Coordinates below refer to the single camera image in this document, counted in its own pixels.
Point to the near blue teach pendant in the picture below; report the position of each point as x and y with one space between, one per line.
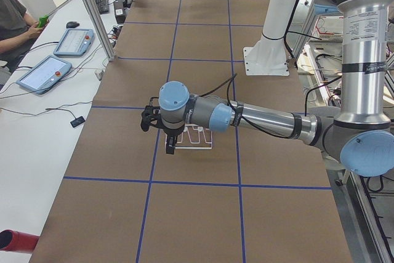
46 74

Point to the green handled stick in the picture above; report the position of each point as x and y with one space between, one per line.
44 20

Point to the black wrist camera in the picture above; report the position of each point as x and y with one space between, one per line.
151 117

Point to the small black sensor puck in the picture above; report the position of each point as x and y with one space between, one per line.
77 121

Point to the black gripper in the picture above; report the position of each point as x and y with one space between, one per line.
171 132

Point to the blue teach pendant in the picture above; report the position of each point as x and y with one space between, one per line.
74 42
46 74

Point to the seated person dark shirt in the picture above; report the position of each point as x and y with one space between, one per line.
19 31

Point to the far blue teach pendant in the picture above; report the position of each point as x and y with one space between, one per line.
74 42

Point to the white wire cup holder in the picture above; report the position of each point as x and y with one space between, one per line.
194 137

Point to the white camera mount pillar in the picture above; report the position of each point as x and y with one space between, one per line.
268 56

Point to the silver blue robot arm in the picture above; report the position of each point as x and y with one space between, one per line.
356 134

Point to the red cylinder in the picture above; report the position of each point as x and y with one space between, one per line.
18 242

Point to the aluminium frame post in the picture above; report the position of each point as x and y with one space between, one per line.
101 32

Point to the black computer mouse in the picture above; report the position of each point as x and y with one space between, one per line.
72 24

